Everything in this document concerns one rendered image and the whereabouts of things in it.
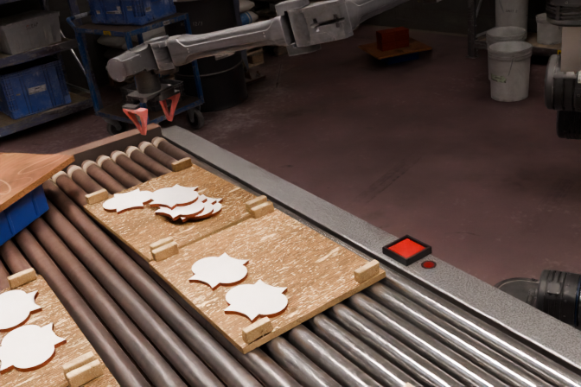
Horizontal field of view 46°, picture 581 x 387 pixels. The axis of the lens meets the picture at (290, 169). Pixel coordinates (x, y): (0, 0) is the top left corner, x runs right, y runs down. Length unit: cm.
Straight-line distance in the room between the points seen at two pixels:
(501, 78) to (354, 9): 370
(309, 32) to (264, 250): 50
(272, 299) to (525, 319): 47
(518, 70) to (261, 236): 362
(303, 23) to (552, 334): 74
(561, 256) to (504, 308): 190
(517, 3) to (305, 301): 488
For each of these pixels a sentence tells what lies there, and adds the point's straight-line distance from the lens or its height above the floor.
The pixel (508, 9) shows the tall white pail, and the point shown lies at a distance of 601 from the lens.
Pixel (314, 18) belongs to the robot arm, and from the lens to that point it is 137.
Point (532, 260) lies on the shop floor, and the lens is 320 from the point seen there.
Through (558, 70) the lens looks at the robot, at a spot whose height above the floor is 118.
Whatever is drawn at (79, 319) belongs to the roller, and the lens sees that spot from 150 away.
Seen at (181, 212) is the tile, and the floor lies 97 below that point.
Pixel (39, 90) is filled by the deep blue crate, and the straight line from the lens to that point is 579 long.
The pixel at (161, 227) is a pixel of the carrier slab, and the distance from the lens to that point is 172.
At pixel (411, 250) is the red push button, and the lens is 150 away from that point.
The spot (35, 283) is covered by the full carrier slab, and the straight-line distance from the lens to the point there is 163.
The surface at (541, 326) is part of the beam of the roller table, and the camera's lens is 132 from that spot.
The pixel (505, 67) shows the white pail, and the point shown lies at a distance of 499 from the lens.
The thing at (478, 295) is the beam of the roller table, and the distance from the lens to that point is 139.
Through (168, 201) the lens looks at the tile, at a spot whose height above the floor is 98.
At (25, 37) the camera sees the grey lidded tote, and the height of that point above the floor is 74.
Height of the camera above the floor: 172
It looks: 24 degrees down
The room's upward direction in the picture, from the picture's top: 7 degrees counter-clockwise
